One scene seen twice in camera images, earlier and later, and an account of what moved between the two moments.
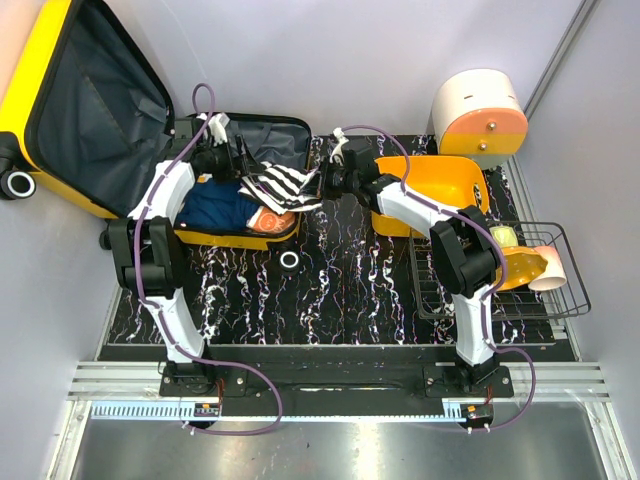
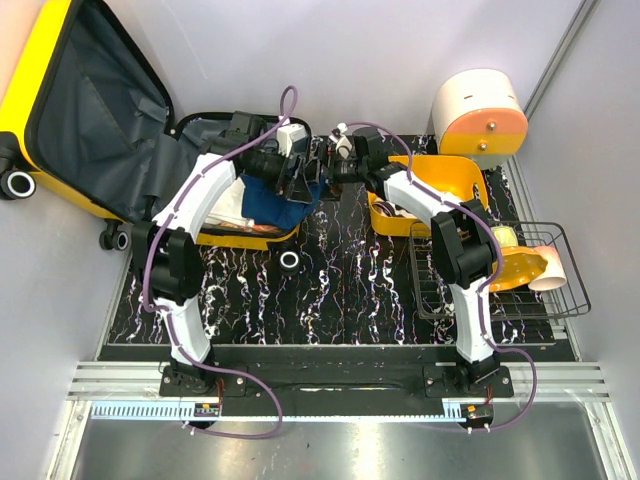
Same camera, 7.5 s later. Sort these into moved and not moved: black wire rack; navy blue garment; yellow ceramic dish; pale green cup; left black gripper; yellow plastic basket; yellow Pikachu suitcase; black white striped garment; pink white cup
Moved: left black gripper; black white striped garment; navy blue garment
Not moved: pale green cup; yellow Pikachu suitcase; yellow ceramic dish; pink white cup; black wire rack; yellow plastic basket
